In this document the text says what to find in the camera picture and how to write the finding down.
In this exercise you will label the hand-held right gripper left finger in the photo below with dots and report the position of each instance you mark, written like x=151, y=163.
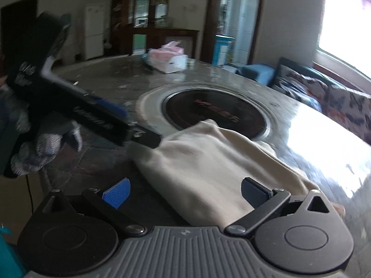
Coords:
x=117, y=192

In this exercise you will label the small blue cabinet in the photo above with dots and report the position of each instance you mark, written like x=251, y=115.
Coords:
x=223, y=49

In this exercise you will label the teal corner sofa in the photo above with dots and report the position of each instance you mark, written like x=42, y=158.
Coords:
x=258, y=72

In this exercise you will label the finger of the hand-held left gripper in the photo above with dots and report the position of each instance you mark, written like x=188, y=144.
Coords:
x=110, y=108
x=145, y=137

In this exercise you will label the window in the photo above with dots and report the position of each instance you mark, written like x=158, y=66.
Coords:
x=345, y=20

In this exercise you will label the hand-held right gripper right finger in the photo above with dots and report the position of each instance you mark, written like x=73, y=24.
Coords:
x=253, y=192

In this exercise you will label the person's left hand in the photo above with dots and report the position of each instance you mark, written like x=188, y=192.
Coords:
x=49, y=144

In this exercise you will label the dark wooden sideboard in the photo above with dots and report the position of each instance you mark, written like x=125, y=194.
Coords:
x=174, y=36

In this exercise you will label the teal object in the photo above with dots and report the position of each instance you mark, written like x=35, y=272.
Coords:
x=8, y=254

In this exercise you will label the round black induction cooktop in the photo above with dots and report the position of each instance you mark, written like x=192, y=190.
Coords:
x=214, y=110

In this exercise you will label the pink white tissue box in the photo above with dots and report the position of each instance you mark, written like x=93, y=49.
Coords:
x=168, y=56

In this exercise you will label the large butterfly print pillow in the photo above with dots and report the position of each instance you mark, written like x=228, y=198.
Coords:
x=350, y=110

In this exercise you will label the dark wooden door frame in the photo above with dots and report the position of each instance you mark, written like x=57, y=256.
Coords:
x=211, y=14

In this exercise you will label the cream sweatshirt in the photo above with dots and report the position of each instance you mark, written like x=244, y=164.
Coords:
x=217, y=162

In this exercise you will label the white microwave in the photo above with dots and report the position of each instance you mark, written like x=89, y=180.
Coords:
x=140, y=21

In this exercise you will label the wooden display cabinet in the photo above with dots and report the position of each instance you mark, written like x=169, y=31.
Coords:
x=145, y=0

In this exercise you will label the white refrigerator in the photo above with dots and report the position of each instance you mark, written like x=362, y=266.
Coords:
x=94, y=31

